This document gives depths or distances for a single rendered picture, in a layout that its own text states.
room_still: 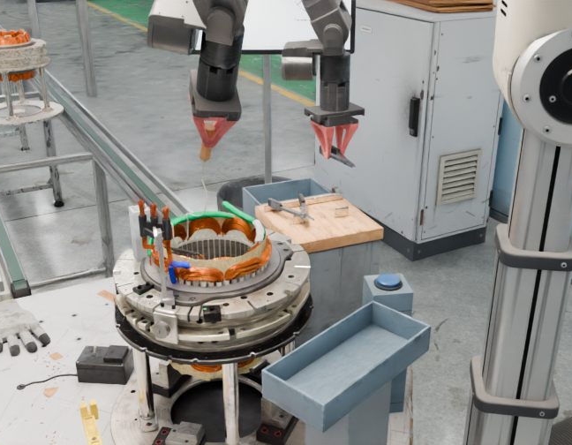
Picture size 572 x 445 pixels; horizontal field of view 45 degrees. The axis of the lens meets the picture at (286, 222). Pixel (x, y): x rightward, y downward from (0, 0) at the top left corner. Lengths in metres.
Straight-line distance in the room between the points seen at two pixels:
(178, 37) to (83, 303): 0.90
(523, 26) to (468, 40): 2.46
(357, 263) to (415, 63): 2.05
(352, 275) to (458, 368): 1.52
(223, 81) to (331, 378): 0.44
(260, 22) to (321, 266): 0.97
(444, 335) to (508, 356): 1.89
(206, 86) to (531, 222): 0.50
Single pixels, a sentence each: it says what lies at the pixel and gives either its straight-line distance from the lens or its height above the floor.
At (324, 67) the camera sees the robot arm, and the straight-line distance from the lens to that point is 1.33.
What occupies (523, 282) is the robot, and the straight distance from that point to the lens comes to 1.08.
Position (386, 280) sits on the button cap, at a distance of 1.21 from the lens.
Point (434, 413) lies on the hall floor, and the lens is 2.61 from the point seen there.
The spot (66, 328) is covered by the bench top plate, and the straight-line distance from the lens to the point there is 1.63.
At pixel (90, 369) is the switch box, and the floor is 0.81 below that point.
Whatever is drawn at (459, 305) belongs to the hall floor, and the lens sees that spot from 3.25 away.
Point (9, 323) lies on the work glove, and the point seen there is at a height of 0.80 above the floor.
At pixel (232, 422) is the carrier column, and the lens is 1.16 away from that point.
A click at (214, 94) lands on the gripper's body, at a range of 1.01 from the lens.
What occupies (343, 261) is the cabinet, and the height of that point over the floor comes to 1.01.
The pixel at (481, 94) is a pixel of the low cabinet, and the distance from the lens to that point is 3.50.
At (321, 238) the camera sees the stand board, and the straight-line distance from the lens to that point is 1.30.
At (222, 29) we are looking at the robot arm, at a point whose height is 1.49.
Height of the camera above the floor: 1.63
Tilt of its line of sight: 24 degrees down
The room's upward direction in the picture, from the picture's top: straight up
